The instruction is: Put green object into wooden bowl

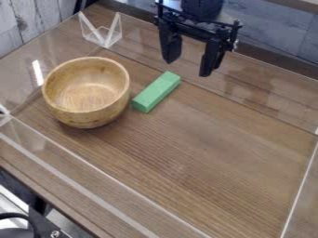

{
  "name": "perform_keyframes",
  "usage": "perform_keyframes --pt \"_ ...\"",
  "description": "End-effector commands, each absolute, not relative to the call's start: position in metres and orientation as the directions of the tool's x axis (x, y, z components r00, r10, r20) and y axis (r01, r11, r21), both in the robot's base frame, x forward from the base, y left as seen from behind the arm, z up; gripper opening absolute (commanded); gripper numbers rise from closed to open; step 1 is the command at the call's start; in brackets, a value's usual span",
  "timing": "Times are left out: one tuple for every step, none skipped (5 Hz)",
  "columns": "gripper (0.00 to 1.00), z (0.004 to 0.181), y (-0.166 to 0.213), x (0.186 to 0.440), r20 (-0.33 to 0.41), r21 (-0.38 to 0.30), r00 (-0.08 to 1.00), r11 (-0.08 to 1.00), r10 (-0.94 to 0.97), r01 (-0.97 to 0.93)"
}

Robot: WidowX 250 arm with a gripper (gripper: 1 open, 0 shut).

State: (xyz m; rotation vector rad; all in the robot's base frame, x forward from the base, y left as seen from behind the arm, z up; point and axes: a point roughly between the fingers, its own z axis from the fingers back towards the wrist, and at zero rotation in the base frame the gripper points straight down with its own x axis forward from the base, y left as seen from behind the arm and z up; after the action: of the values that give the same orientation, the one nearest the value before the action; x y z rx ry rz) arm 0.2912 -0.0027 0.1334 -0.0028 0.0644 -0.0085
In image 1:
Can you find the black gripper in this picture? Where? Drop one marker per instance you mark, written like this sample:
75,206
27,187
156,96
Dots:
199,19

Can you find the green rectangular block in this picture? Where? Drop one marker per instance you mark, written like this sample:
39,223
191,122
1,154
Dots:
155,92

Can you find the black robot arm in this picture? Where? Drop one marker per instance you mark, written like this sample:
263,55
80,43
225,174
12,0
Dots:
196,19

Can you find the wooden bowl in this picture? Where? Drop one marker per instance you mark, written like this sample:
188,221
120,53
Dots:
87,91

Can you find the clear acrylic corner bracket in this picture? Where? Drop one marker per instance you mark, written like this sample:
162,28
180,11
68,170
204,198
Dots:
100,36

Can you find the clear acrylic enclosure wall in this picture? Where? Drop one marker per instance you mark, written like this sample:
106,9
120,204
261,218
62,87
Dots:
218,164

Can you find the black table frame bracket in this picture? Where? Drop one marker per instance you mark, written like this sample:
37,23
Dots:
45,228

